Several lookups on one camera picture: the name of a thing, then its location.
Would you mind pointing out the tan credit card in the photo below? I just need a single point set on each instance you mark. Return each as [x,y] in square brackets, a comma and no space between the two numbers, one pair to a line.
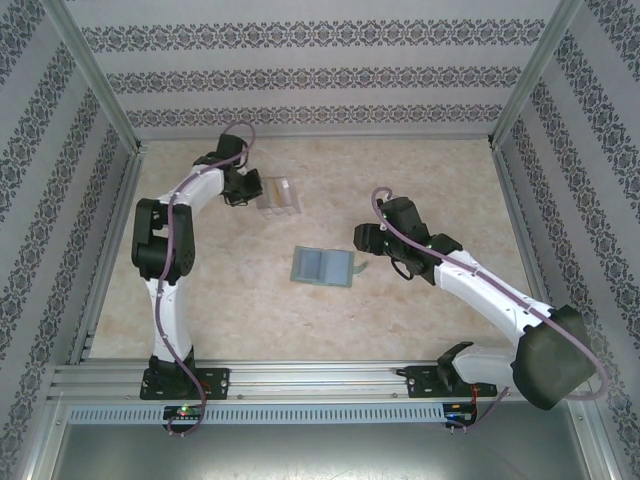
[275,194]

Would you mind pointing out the clear acrylic card stand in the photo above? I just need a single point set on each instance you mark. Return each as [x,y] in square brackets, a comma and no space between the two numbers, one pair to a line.
[280,200]

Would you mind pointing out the white credit card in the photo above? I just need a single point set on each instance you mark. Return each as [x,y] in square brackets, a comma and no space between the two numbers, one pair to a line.
[286,190]

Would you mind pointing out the green card holder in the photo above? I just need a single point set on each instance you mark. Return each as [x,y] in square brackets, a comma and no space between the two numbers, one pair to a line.
[320,265]

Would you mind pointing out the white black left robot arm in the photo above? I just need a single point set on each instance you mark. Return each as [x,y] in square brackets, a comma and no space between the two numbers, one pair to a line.
[177,320]

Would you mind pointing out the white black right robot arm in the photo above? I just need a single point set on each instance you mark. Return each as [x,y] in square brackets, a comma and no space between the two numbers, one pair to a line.
[480,300]

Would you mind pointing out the right controller board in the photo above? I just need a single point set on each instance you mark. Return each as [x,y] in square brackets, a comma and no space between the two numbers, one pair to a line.
[459,414]

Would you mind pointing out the controller board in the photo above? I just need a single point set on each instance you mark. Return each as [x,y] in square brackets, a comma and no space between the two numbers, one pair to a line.
[459,414]
[182,412]

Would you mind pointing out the grey metal panel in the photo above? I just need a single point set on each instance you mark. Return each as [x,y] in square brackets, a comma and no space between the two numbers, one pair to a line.
[320,452]

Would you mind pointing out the left controller board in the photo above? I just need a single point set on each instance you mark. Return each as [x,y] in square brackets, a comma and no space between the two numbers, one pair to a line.
[182,412]

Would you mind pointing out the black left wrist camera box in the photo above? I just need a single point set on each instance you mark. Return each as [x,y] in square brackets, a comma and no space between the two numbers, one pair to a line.
[231,147]

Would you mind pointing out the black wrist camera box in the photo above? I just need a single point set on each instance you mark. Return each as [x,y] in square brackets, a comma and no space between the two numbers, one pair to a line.
[405,216]
[231,147]

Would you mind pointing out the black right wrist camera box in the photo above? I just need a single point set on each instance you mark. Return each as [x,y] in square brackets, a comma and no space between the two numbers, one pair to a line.
[405,216]

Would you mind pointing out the aluminium side rail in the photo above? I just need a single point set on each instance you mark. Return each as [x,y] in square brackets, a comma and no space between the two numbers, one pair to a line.
[112,240]
[530,250]

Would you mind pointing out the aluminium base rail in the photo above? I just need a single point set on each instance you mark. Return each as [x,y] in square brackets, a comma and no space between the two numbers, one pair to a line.
[320,380]

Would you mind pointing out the aluminium frame post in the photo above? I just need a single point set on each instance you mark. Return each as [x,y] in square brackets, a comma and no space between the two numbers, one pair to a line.
[95,75]
[537,70]

